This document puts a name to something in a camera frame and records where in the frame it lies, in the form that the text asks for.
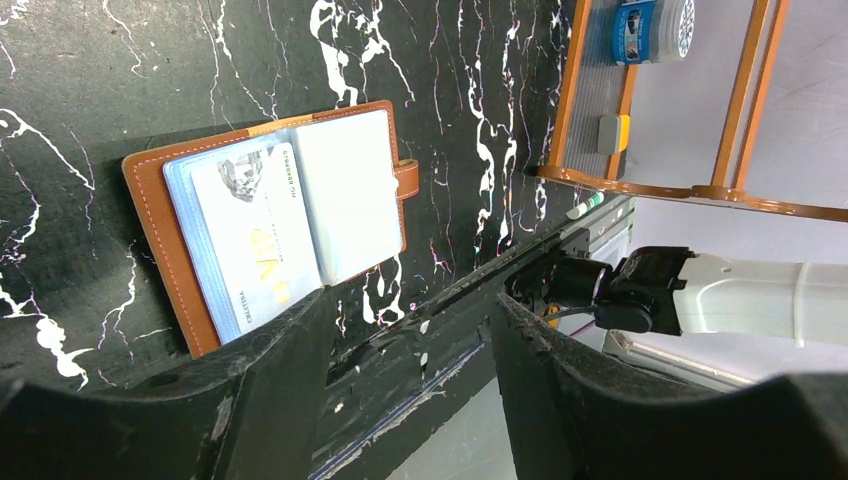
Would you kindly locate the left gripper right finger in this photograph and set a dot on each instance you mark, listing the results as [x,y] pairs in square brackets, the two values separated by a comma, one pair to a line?
[575,413]

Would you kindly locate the orange wooden tiered rack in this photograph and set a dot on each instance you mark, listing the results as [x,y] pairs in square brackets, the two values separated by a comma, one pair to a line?
[754,118]

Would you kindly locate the white silver VIP card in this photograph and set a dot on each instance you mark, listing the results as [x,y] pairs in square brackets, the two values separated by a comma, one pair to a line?
[255,217]

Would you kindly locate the green white marker pen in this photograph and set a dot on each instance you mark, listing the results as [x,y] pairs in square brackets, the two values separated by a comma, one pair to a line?
[582,208]

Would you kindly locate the grey yellow sponge block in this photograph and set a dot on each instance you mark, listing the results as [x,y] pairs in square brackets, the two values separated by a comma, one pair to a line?
[613,134]

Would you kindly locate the blue white packet on rack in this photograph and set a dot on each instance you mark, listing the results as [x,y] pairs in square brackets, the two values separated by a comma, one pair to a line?
[652,31]

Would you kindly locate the brown leather card holder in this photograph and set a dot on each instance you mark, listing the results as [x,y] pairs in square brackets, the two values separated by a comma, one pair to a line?
[354,184]

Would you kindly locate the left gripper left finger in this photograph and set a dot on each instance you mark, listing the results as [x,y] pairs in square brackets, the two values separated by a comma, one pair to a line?
[248,410]

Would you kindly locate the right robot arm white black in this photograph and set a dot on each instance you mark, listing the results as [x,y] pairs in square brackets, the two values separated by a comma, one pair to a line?
[676,291]

